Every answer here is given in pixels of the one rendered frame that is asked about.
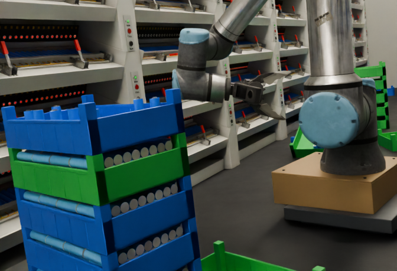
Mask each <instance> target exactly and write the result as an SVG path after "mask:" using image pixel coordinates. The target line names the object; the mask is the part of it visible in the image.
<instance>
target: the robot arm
mask: <svg viewBox="0 0 397 271"><path fill-rule="evenodd" d="M266 2H267V0H233V1H232V3H231V4H230V5H229V6H228V8H227V9H226V10H225V12H224V13H223V15H222V16H221V17H220V18H219V20H218V21H217V22H216V23H215V24H214V25H213V26H212V28H211V29H210V31H208V30H205V29H200V28H185V29H182V30H181V32H180V37H179V47H178V60H177V69H174V70H173V76H172V89H177V88H179V89H180V93H181V99H183V100H196V101H203V102H212V104H213V105H214V104H215V102H216V103H223V101H224V100H225V101H229V97H230V95H232V96H233V97H234V98H236V99H240V100H243V102H244V103H248V105H249V106H251V107H252V108H253V110H254V111H255V112H257V113H259V114H261V115H264V116H267V117H271V118H273V119H277V120H285V118H284V117H283V116H281V115H279V114H277V113H276V111H273V110H271V108H270V106H269V105H268V104H266V103H265V104H260V102H261V101H262V100H264V98H263V97H262V95H263V91H264V90H265V88H263V84H261V83H266V84H268V85H270V84H272V83H273V82H274V81H275V80H277V79H281V78H282V77H284V76H288V75H290V74H291V73H292V72H291V71H276V72H273V73H263V74H260V75H258V76H257V77H256V78H255V79H253V80H252V79H245V83H244V84H241V83H231V79H228V78H226V75H224V74H212V73H206V61H210V60H216V61H217V60H222V59H224V58H226V57H228V56H229V55H230V54H231V52H232V50H233V45H234V43H235V42H236V40H237V38H238V37H239V36H240V35H241V33H242V32H243V30H244V29H245V28H246V27H247V26H248V24H249V23H250V22H251V20H253V18H254V17H255V15H256V14H257V13H258V12H259V11H260V9H261V8H262V7H263V6H264V5H265V3H266ZM306 6H307V24H308V43H309V54H310V72H311V75H310V77H309V78H308V80H307V81H306V82H305V83H304V97H305V102H304V103H303V105H302V106H301V109H300V113H299V118H298V120H299V125H300V129H301V131H302V133H303V135H304V136H305V137H306V138H307V139H308V140H309V141H310V142H311V143H313V144H314V145H316V146H319V147H321V148H324V150H323V154H322V156H321V159H320V169H321V170H322V171H324V172H326V173H329V174H336V175H369V174H375V173H378V172H382V171H384V170H385V169H386V161H385V158H384V156H383V153H382V151H381V150H380V147H379V144H378V126H377V107H376V86H375V81H374V79H361V78H360V77H359V76H358V75H357V74H356V73H355V72H354V63H353V40H352V18H351V6H350V0H306Z"/></svg>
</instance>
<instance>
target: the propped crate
mask: <svg viewBox="0 0 397 271"><path fill-rule="evenodd" d="M313 145H314V144H313V143H311V142H310V141H309V140H308V139H307V138H306V137H305V136H304V135H303V133H302V131H301V129H300V127H299V128H298V130H297V133H296V136H295V138H294V141H293V143H290V145H289V147H290V149H291V153H292V157H293V158H303V157H305V156H307V155H310V154H312V153H314V152H323V150H324V149H314V148H313Z"/></svg>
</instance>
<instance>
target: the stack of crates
mask: <svg viewBox="0 0 397 271"><path fill-rule="evenodd" d="M354 72H355V73H356V74H357V75H358V76H359V77H360V78H365V77H377V76H380V78H377V79H374V81H375V86H376V90H380V91H376V107H377V126H378V129H390V126H389V109H388V92H387V82H386V65H385V62H382V61H379V66H369V67H358V68H354Z"/></svg>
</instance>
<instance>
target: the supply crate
mask: <svg viewBox="0 0 397 271"><path fill-rule="evenodd" d="M165 94H166V100H167V102H166V103H160V106H157V107H150V103H144V109H141V110H136V111H135V109H134V104H120V105H96V104H95V102H94V98H93V94H86V95H82V96H81V97H82V103H81V104H78V107H77V108H79V116H80V120H69V117H68V112H67V109H66V110H61V114H62V119H63V120H51V119H50V112H48V113H44V119H45V120H25V117H18V118H17V117H16V113H15V106H7V107H2V108H1V111H2V118H3V123H4V130H5V136H6V143H7V148H16V149H28V150H35V151H47V152H59V153H65V154H78V155H90V156H93V155H98V154H102V153H105V152H109V151H114V150H116V149H120V148H125V147H128V146H132V145H136V144H139V143H144V142H148V141H152V140H155V139H159V138H164V137H167V136H171V135H175V134H178V133H183V132H185V127H184V118H183V108H182V102H181V93H180V89H179V88H177V89H168V90H165ZM96 109H99V112H100V117H99V118H97V112H96Z"/></svg>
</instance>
